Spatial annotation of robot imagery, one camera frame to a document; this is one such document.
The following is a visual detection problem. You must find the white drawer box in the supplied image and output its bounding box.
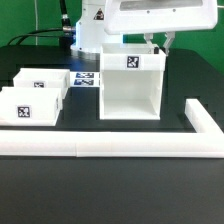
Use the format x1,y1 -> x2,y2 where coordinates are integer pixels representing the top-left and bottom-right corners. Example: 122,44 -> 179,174
13,68 -> 70,98
0,87 -> 63,126

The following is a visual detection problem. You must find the white L-shaped fence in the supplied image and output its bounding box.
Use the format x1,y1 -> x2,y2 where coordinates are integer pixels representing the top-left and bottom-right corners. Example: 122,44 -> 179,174
0,99 -> 224,158

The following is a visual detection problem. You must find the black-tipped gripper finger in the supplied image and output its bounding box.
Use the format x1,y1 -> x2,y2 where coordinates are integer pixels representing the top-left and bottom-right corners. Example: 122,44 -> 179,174
144,33 -> 159,54

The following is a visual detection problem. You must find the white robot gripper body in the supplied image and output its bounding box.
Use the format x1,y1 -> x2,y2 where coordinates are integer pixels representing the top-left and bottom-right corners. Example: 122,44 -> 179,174
104,0 -> 218,34

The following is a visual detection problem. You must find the white rear drawer box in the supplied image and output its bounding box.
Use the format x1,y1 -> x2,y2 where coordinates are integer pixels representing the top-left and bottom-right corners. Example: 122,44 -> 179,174
13,68 -> 70,98

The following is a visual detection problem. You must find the white drawer cabinet housing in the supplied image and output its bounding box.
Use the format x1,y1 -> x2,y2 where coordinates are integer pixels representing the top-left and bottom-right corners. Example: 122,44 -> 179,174
99,44 -> 166,120

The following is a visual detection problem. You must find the black cable with connector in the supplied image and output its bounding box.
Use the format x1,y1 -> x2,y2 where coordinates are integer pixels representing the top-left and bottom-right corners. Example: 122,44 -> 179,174
7,0 -> 77,52

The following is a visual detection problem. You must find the white front drawer box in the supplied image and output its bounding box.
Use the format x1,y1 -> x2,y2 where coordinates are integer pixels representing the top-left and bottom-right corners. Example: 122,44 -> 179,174
0,87 -> 63,126

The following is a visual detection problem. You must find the white marker sheet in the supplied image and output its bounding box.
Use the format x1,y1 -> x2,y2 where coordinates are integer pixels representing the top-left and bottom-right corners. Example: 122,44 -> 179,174
70,71 -> 100,88

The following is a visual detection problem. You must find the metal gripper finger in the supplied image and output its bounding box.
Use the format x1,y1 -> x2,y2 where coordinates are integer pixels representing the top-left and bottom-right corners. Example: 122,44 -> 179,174
163,32 -> 175,54

